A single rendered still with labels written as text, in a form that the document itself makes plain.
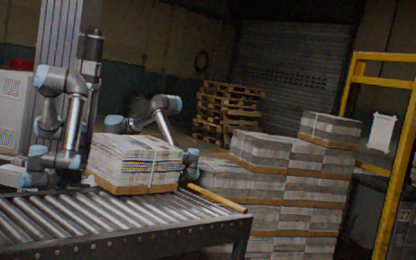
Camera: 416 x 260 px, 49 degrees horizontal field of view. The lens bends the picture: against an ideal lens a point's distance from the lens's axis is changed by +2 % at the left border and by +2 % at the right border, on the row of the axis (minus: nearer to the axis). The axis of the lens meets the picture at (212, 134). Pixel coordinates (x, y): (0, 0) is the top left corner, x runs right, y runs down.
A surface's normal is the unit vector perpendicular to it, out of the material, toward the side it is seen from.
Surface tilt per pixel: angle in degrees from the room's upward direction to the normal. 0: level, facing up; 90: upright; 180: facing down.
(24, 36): 90
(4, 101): 90
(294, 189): 90
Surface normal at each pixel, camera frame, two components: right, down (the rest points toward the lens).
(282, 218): 0.41, 0.19
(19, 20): 0.69, 0.22
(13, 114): -0.20, 0.09
